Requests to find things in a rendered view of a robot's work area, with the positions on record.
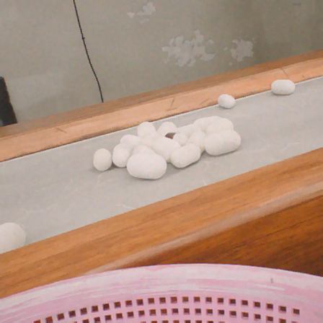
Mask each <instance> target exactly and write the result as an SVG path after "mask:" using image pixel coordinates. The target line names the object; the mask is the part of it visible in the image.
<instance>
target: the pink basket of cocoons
mask: <svg viewBox="0 0 323 323"><path fill-rule="evenodd" d="M160 297H166V302H160ZM171 297H177V301H172V299H171ZM183 297H188V300H189V301H183ZM195 297H200V301H195ZM206 297H210V298H212V302H208V301H206ZM138 298H142V299H143V304H138ZM149 298H154V303H149ZM218 298H224V302H223V303H221V302H218ZM230 298H235V299H236V303H235V304H231V302H230ZM242 299H244V300H248V304H249V305H243V304H242ZM126 300H132V305H127V306H126ZM117 301H120V302H121V306H119V307H115V302H117ZM255 301H259V302H260V305H261V307H258V306H255ZM107 303H109V306H110V308H109V309H105V308H104V304H107ZM267 304H273V309H268V308H267ZM96 305H98V309H99V310H98V311H92V306H96ZM280 306H286V312H285V311H281V310H280ZM83 308H87V313H85V314H82V313H81V309H83ZM152 309H155V310H156V314H151V310H152ZM162 309H167V314H163V313H162ZM172 309H178V312H179V314H173V311H172ZM185 309H190V313H189V314H186V313H185ZM195 309H201V311H202V314H196V310H195ZM207 309H212V310H213V314H208V313H207ZM293 309H300V315H299V314H294V313H293ZM73 310H75V314H76V315H75V316H72V317H70V313H69V312H70V311H73ZM143 310H144V312H145V314H143V315H139V312H138V311H143ZM218 310H224V315H220V314H218ZM131 311H133V313H134V316H130V317H129V316H128V312H131ZM231 311H235V312H236V316H232V315H231ZM243 312H246V313H249V317H243ZM62 313H63V315H64V317H65V318H62V319H58V315H57V314H62ZM120 313H122V315H123V317H121V318H118V316H117V314H120ZM255 314H259V315H261V319H256V318H255ZM105 315H111V317H112V319H108V320H106V319H105ZM99 316H100V320H101V321H100V322H95V321H94V317H99ZM267 316H269V317H273V322H272V321H268V317H267ZM46 317H52V318H53V321H52V322H47V320H46ZM280 318H283V319H286V323H293V321H295V322H300V323H323V278H322V277H319V276H315V275H309V274H305V273H297V272H292V271H287V270H279V269H273V268H266V267H255V266H248V265H205V264H171V265H152V266H144V267H131V268H126V269H122V270H112V271H107V272H103V273H96V274H91V275H85V276H81V277H78V278H73V279H69V280H64V281H60V282H57V283H50V284H47V285H44V286H40V287H37V288H33V289H30V290H27V291H23V292H21V293H17V294H14V295H12V296H8V297H6V298H3V299H0V323H35V322H34V321H36V320H39V319H40V322H41V323H72V322H76V321H77V323H84V322H83V319H89V323H141V322H146V323H152V321H157V323H163V320H169V323H174V320H180V323H186V321H185V320H190V322H191V323H197V320H202V323H208V321H213V323H219V322H225V323H280Z"/></svg>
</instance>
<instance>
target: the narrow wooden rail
mask: <svg viewBox="0 0 323 323"><path fill-rule="evenodd" d="M171 264H205V265H248V266H255V267H266V268H273V269H279V270H287V271H292V272H297V273H305V274H309V275H315V276H319V277H322V278H323V147H321V148H318V149H314V150H313V151H309V152H306V153H304V154H298V155H296V156H292V157H290V158H287V159H284V160H281V161H278V162H276V163H273V164H269V165H267V166H264V167H261V168H259V169H252V170H249V171H248V172H244V173H241V174H238V175H235V176H233V177H230V178H227V179H224V180H221V181H218V182H215V183H213V184H210V185H204V186H202V187H199V188H196V189H194V190H190V191H187V192H185V193H182V194H179V195H176V196H173V197H170V198H167V199H165V200H159V201H156V202H154V203H151V204H148V205H145V206H142V207H140V208H137V209H134V210H131V211H128V212H125V213H122V214H120V215H117V216H111V217H109V218H106V219H103V220H101V221H97V222H94V223H92V224H89V225H86V226H83V227H80V228H77V229H74V230H72V231H68V232H66V233H61V234H58V235H55V236H52V237H48V238H46V239H42V240H40V241H38V242H34V243H32V244H28V245H25V246H23V247H20V248H17V249H13V250H11V251H6V252H3V253H1V254H0V299H3V298H6V297H8V296H12V295H14V294H17V293H21V292H23V291H27V290H30V289H33V288H37V287H40V286H44V285H47V284H50V283H57V282H60V281H64V280H69V279H73V278H78V277H81V276H85V275H91V274H96V273H103V272H107V271H112V270H122V269H126V268H131V267H144V266H152V265H171Z"/></svg>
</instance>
